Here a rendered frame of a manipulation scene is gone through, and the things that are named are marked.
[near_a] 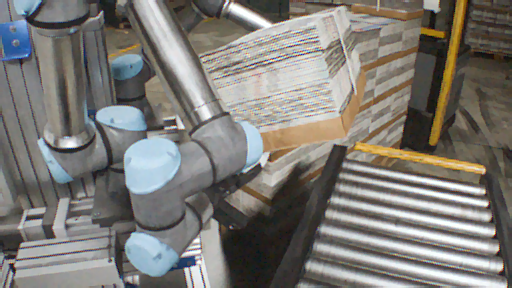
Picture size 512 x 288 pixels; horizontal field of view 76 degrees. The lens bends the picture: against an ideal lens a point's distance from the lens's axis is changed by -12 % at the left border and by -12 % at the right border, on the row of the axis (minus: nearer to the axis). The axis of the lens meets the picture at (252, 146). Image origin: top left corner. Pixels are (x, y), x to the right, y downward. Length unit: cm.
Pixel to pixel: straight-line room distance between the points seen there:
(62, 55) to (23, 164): 55
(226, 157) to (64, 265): 60
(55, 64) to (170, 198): 35
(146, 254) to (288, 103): 38
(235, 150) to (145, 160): 14
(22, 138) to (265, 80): 73
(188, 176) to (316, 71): 31
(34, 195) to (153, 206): 78
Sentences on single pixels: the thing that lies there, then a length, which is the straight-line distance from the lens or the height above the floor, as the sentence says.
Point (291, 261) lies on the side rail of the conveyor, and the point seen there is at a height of 80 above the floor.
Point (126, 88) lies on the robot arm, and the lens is 138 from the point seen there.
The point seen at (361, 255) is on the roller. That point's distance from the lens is 87.
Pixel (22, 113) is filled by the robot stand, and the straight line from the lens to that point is 112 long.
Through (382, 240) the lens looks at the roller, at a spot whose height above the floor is 80.
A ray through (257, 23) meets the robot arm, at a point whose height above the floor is 119.
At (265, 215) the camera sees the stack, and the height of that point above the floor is 31.
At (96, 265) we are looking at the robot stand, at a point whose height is 73.
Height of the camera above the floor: 139
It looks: 29 degrees down
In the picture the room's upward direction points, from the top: straight up
